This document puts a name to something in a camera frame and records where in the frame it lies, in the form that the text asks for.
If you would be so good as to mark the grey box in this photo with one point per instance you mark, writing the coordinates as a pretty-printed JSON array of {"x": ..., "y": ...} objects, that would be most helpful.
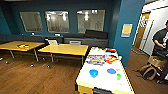
[{"x": 75, "y": 42}]

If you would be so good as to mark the dark grey sofa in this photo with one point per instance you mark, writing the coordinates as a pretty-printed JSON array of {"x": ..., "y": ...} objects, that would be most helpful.
[{"x": 93, "y": 41}]

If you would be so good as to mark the white plastic bag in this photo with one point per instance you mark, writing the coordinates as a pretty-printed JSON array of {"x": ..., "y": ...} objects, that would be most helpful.
[{"x": 98, "y": 50}]

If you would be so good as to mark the colourful snack packets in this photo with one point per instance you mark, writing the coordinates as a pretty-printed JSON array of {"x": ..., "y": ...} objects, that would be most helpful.
[{"x": 96, "y": 59}]

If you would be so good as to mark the black sofa cushion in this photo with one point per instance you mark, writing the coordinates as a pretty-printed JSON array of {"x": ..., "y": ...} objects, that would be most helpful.
[{"x": 96, "y": 34}]

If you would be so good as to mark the long wooden table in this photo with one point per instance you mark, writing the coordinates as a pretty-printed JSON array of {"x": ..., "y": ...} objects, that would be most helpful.
[
  {"x": 10, "y": 45},
  {"x": 65, "y": 49}
]

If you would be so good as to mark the small blue white pack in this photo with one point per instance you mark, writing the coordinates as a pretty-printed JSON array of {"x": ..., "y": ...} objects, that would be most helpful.
[{"x": 110, "y": 54}]

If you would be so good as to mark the red and black pack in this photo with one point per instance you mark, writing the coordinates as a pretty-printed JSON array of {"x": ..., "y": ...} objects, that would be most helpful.
[{"x": 111, "y": 50}]

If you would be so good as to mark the wide interior glass window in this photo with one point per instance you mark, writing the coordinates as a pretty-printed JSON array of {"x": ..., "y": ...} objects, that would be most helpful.
[{"x": 90, "y": 20}]

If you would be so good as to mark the small beige box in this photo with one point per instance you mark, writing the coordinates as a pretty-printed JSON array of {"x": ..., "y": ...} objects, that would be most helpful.
[{"x": 52, "y": 42}]

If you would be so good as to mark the flat blue bowl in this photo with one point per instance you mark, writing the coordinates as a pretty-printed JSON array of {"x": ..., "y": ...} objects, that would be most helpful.
[{"x": 111, "y": 71}]

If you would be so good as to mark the white work table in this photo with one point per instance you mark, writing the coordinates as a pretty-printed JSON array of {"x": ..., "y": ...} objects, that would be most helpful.
[{"x": 103, "y": 80}]

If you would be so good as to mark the yellow pillar sign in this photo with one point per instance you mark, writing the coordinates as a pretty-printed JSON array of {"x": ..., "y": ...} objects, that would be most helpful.
[{"x": 126, "y": 30}]

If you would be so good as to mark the brown wooden door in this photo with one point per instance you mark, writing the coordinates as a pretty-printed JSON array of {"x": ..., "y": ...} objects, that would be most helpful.
[{"x": 141, "y": 31}]

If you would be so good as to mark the small orange box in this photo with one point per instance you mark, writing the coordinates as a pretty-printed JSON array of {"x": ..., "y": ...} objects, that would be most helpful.
[{"x": 23, "y": 46}]

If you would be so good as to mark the cardboard box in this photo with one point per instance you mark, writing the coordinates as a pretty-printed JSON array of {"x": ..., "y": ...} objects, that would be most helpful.
[{"x": 156, "y": 61}]

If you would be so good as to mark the person in dark shirt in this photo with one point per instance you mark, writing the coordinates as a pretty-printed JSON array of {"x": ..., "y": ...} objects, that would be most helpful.
[{"x": 161, "y": 40}]

